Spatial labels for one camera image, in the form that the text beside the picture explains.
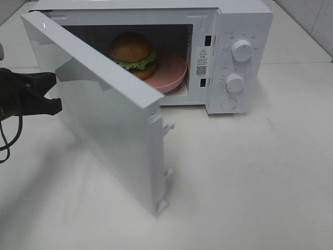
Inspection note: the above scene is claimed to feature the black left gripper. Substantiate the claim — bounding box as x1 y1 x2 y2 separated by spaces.
1 68 62 121

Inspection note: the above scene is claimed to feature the white microwave door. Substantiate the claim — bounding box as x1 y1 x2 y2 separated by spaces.
22 11 175 215

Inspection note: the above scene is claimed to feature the burger with lettuce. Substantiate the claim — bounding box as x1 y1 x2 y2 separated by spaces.
108 32 157 80

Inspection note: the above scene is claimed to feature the pink round plate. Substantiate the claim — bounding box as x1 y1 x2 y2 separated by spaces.
144 49 187 93

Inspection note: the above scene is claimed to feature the white door release button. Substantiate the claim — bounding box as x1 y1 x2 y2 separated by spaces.
221 97 237 110

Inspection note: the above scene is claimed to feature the white microwave oven body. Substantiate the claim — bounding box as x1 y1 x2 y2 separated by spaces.
28 1 273 114

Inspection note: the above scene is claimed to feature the lower white timer knob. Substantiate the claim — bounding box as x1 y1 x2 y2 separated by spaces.
225 73 245 93

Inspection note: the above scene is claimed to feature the upper white power knob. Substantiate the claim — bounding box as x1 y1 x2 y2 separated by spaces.
231 38 253 63

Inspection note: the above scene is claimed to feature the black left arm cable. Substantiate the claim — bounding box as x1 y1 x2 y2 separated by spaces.
0 98 24 164

